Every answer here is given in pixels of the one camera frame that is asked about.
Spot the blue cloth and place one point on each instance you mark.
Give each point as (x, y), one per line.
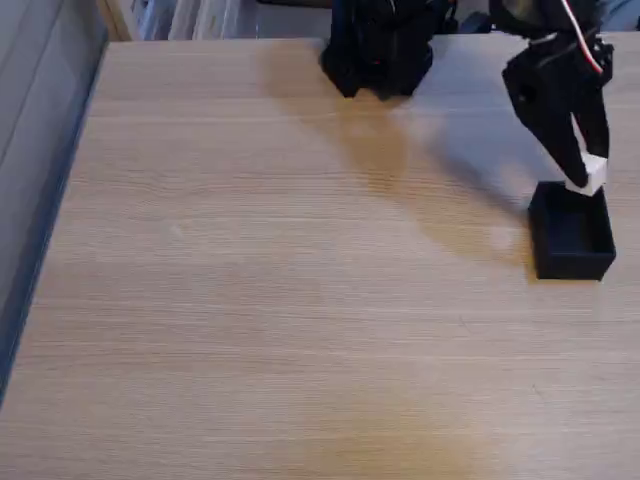
(622, 15)

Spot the wooden post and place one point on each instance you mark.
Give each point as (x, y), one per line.
(117, 20)

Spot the black open box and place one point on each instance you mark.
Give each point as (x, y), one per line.
(575, 262)

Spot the pale hanging fabric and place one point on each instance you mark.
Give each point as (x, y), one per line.
(210, 19)

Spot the white block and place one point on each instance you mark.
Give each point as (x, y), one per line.
(595, 175)

